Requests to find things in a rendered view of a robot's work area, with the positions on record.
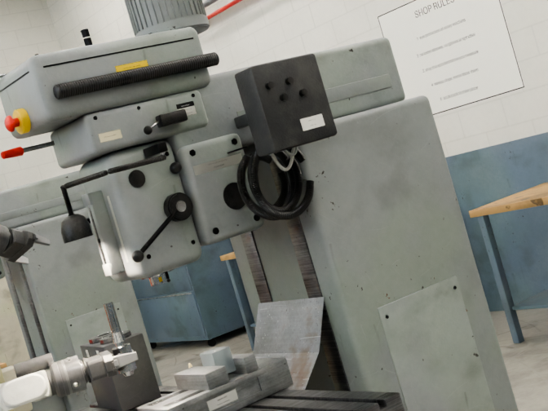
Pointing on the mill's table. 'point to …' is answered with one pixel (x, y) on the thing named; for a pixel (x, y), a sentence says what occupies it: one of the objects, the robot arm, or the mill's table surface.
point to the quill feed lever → (183, 208)
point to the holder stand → (150, 391)
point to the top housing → (40, 79)
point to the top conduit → (134, 75)
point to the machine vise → (252, 394)
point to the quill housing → (143, 212)
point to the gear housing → (124, 128)
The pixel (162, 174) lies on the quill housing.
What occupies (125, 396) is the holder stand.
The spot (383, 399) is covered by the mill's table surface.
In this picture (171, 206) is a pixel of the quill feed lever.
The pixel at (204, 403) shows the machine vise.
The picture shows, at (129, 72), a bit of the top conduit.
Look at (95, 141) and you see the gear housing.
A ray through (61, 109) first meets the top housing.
